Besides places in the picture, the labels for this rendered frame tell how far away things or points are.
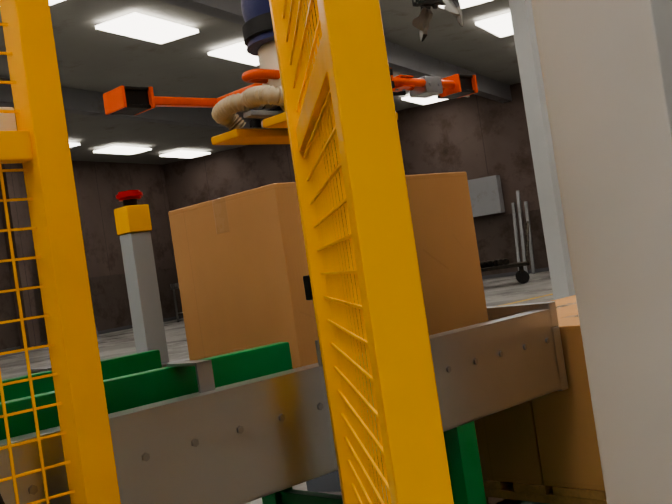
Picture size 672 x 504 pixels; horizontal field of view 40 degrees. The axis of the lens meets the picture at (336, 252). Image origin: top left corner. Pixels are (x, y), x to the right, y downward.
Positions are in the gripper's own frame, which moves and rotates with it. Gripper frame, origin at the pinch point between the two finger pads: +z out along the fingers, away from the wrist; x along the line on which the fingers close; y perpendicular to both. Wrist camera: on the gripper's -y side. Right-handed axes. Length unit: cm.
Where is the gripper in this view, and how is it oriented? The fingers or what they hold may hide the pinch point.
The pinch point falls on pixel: (443, 34)
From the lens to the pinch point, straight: 264.8
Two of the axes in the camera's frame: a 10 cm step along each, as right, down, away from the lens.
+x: 6.7, -1.1, -7.3
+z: 1.5, 9.9, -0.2
